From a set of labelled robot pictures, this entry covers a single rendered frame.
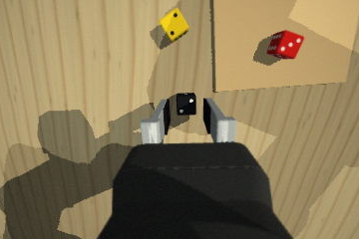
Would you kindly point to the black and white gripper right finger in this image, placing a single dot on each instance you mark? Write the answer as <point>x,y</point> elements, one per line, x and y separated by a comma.
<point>220,127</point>

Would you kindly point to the tan flat mat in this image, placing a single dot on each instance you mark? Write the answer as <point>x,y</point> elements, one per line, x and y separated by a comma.
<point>243,30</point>

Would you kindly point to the black die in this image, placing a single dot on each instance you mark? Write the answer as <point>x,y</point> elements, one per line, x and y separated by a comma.
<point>186,104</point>

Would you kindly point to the red die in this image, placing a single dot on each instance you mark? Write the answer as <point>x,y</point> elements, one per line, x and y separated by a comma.
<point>285,45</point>

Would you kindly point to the yellow die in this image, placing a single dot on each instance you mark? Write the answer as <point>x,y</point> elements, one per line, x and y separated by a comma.
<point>174,24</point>

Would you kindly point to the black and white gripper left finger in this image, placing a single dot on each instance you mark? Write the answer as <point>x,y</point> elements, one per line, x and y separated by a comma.
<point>153,130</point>

